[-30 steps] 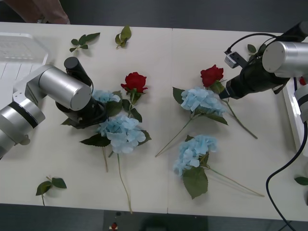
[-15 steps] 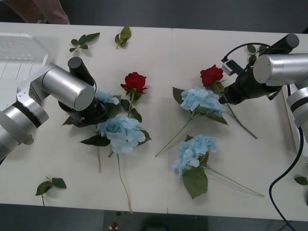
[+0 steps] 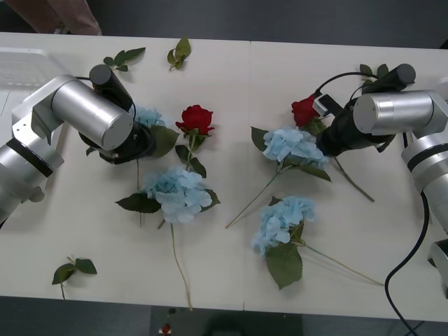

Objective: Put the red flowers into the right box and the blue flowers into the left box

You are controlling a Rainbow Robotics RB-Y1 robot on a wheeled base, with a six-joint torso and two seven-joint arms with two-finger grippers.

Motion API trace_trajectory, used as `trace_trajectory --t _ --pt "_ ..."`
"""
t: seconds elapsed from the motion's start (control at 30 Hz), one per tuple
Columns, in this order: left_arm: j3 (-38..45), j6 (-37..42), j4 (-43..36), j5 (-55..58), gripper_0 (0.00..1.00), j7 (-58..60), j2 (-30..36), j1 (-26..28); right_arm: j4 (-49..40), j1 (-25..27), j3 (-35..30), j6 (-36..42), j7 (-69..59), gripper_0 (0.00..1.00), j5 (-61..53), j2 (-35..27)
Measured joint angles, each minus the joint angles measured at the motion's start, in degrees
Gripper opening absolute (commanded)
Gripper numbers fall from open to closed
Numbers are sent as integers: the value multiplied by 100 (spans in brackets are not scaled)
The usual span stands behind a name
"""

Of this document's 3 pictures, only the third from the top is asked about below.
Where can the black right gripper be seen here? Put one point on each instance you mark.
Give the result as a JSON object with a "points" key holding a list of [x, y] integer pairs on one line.
{"points": [[332, 143]]}

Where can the red rose with green stem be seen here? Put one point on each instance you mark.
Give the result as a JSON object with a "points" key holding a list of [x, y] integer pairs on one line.
{"points": [[302, 110], [196, 117]]}

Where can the pale blue flower with stem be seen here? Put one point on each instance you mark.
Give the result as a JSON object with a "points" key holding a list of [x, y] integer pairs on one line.
{"points": [[280, 224], [178, 192], [150, 117], [294, 145]]}

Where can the silver and black left arm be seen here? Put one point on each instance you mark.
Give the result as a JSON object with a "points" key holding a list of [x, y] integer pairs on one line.
{"points": [[80, 105]]}

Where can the silver and black right arm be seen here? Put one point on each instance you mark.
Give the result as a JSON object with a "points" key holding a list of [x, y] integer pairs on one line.
{"points": [[395, 112]]}

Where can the loose green leaf twig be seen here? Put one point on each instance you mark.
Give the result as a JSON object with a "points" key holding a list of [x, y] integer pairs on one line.
{"points": [[85, 266], [365, 69], [131, 54]]}

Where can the loose green leaf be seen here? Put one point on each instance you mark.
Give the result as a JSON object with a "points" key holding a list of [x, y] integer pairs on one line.
{"points": [[182, 47]]}

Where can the small red object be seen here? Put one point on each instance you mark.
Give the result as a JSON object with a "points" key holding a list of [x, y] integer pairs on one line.
{"points": [[164, 328]]}

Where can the person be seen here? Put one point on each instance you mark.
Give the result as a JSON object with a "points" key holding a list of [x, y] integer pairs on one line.
{"points": [[52, 14]]}

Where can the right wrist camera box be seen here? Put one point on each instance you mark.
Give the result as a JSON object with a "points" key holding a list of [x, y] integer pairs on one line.
{"points": [[325, 104]]}

